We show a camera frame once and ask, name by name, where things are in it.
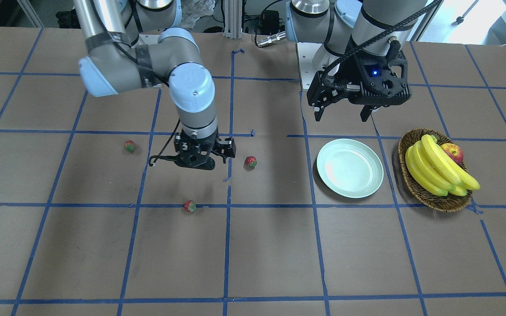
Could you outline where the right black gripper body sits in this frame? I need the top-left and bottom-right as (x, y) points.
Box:
(174, 132), (236, 171)

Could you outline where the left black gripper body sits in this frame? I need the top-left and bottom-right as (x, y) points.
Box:
(307, 44), (412, 110)

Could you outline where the red strawberry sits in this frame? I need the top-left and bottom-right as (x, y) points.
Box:
(244, 156), (257, 169)
(124, 140), (137, 153)
(183, 200), (197, 214)

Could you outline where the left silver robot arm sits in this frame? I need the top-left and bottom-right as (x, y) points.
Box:
(285, 0), (432, 122)

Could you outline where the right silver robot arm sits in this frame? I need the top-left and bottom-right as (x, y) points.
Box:
(74, 0), (236, 170)

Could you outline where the light green plate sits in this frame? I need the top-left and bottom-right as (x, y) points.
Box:
(316, 139), (385, 199)

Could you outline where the yellow banana bunch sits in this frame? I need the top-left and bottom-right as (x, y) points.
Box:
(405, 134), (481, 197)

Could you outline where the red apple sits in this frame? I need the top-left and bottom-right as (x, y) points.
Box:
(441, 143), (464, 165)

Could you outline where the wicker basket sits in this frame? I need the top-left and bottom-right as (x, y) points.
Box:
(392, 128), (472, 212)

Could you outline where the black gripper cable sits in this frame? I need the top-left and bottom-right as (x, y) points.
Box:
(148, 118), (181, 167)

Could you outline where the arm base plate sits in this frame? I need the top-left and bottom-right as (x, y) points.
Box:
(296, 43), (339, 92)

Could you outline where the aluminium frame post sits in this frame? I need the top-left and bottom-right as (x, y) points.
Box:
(222, 0), (243, 40)

